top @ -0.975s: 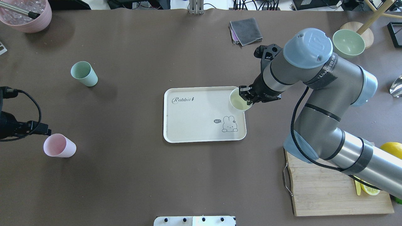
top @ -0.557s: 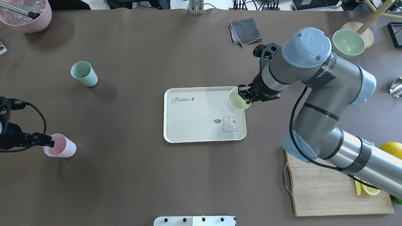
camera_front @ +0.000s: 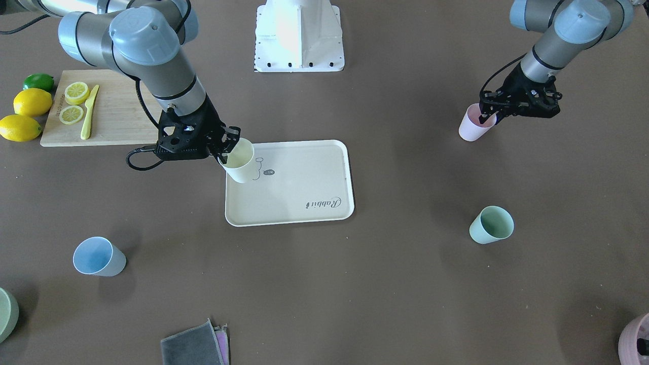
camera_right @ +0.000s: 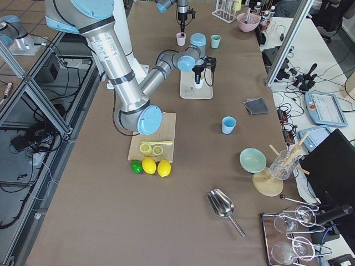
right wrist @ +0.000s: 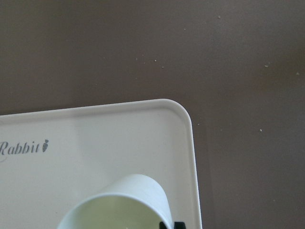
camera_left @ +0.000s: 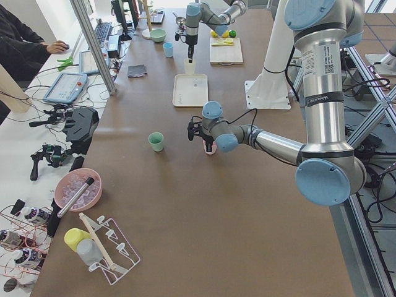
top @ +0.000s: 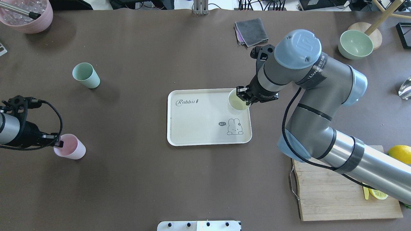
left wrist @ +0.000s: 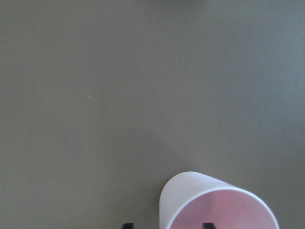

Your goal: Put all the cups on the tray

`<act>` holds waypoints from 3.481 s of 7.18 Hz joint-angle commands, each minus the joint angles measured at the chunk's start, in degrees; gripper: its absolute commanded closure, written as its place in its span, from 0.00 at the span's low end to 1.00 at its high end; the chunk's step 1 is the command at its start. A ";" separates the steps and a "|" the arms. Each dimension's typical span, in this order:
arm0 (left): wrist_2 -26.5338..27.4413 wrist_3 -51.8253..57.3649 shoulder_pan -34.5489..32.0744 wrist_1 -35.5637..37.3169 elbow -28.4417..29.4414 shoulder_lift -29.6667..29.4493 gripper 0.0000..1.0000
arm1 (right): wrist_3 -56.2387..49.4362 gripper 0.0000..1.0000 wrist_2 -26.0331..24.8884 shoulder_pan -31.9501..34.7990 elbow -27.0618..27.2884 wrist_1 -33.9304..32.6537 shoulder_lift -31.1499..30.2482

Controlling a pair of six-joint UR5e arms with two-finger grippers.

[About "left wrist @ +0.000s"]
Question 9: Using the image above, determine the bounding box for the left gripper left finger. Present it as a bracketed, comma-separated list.
[122, 223, 134, 229]

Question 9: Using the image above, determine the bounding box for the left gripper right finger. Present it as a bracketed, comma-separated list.
[203, 223, 215, 229]

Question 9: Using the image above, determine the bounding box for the pink plastic cup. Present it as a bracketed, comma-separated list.
[159, 171, 279, 229]

